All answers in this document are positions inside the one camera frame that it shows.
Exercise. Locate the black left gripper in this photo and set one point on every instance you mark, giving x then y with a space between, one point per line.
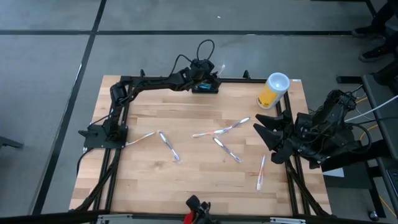
202 73

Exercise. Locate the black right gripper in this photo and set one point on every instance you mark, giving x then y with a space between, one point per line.
298 133

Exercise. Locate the purple white toothbrush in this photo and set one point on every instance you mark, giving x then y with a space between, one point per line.
239 122

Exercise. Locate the yellow orange toothbrush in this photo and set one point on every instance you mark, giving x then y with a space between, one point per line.
205 134

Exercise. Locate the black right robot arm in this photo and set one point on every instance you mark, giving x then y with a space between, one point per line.
335 124

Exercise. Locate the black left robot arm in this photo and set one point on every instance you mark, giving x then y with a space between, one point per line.
149 83

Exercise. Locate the yellow white wipes canister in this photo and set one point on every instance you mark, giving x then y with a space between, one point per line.
269 96

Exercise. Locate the white paper sign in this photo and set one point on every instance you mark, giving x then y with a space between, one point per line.
334 172

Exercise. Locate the black stand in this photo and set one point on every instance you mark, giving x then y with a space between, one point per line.
357 158

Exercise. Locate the dark grey desk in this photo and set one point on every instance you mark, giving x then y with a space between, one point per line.
377 90

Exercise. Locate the black red device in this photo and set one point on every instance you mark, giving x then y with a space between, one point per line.
196 205

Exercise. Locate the person's shoe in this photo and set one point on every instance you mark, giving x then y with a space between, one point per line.
373 54
368 32

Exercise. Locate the black caster wheel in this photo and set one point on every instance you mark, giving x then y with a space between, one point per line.
373 216

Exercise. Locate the person's leg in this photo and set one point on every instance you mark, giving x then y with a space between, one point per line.
392 42
384 14

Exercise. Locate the grey furniture leg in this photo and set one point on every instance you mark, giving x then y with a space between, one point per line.
11 143

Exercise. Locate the black aluminium table frame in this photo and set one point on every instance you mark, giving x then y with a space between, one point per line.
233 80

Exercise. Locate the black frame bar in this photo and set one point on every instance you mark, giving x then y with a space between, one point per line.
62 217

